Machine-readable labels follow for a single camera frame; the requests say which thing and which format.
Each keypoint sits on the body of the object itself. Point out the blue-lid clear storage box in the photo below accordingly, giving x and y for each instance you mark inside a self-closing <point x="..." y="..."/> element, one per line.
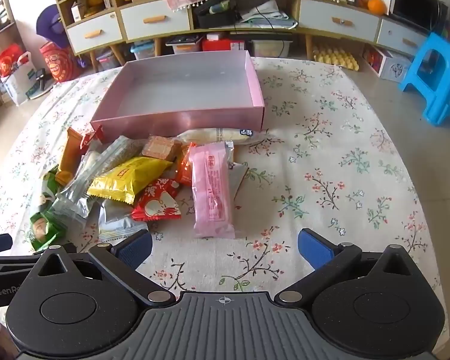
<point x="144" y="50"/>

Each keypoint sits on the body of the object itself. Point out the gold snack packet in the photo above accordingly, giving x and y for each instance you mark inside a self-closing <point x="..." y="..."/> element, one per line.
<point x="69" y="157"/>

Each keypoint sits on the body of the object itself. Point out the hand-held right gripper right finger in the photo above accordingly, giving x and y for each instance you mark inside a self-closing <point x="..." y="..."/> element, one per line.
<point x="315" y="249"/>

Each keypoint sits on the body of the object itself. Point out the clear food container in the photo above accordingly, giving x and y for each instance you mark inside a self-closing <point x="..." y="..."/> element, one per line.
<point x="270" y="48"/>

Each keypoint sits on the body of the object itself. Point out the blue plastic stool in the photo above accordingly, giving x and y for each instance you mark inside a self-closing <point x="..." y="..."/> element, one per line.
<point x="408" y="78"/>

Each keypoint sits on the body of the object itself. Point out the white shopping bag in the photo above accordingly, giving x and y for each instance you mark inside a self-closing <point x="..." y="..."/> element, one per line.
<point x="17" y="82"/>

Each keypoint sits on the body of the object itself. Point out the long wooden cabinet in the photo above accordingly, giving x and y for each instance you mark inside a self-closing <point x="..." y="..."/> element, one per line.
<point x="247" y="32"/>

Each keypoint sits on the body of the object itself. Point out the floral tablecloth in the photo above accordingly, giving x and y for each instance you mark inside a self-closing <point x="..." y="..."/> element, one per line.
<point x="322" y="157"/>

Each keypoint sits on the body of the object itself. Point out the purple round object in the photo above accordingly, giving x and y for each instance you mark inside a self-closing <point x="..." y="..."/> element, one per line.
<point x="48" y="22"/>

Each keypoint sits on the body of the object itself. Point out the orange fruit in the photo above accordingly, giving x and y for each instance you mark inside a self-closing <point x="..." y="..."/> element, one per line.
<point x="377" y="5"/>

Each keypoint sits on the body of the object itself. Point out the yellow egg tray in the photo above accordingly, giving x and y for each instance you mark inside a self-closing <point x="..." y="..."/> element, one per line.
<point x="335" y="58"/>

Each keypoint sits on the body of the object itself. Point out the clear wafer packet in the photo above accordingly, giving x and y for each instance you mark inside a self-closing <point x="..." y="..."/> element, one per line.
<point x="105" y="161"/>

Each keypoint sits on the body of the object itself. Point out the white printed carton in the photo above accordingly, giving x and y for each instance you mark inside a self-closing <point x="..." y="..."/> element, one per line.
<point x="392" y="65"/>

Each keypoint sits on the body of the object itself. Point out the green snack packet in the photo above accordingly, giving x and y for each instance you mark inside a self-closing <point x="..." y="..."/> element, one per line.
<point x="48" y="191"/>
<point x="43" y="230"/>

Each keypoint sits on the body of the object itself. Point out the red white-print snack packet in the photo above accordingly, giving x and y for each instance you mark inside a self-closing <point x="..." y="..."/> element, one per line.
<point x="155" y="204"/>

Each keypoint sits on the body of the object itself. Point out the small clear storage box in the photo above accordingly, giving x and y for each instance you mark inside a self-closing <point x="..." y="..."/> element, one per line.
<point x="107" y="60"/>

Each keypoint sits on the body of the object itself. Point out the white cabinet drawer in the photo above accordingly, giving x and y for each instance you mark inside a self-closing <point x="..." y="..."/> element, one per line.
<point x="401" y="37"/>
<point x="93" y="35"/>
<point x="155" y="22"/>
<point x="339" y="18"/>

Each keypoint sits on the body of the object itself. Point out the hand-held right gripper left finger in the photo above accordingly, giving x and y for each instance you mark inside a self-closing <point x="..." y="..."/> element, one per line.
<point x="135" y="249"/>

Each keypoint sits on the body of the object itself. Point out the silver snack packet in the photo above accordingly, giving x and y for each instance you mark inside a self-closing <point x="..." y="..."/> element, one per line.
<point x="73" y="200"/>

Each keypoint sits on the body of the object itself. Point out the red printed bag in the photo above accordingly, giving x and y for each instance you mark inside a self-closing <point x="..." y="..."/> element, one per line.
<point x="58" y="63"/>

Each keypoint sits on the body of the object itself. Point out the pink cardboard box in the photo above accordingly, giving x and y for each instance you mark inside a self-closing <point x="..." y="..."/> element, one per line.
<point x="180" y="120"/>

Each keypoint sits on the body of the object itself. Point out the white bread packet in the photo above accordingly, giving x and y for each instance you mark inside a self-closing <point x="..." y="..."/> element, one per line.
<point x="217" y="135"/>

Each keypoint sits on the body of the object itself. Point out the black storage case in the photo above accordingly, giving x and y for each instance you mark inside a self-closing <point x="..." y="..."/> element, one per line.
<point x="213" y="17"/>

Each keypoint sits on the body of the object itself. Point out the pink snack packet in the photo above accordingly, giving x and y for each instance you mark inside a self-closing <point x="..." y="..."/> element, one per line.
<point x="212" y="195"/>

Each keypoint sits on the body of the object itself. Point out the small white carton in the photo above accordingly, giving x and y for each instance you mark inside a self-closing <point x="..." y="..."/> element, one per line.
<point x="77" y="11"/>

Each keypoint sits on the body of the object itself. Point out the black-lid storage box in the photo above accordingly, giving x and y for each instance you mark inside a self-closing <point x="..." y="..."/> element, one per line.
<point x="185" y="44"/>

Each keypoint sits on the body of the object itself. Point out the black microwave oven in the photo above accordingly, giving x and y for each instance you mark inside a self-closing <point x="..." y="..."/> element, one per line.
<point x="416" y="7"/>

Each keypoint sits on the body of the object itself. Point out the brown biscuit packet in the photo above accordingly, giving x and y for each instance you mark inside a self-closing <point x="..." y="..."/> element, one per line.
<point x="159" y="147"/>

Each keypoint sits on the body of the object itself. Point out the red flat box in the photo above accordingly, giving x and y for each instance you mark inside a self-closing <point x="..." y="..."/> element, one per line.
<point x="219" y="41"/>

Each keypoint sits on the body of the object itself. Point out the yellow snack packet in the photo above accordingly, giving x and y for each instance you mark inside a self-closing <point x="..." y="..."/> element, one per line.
<point x="129" y="180"/>

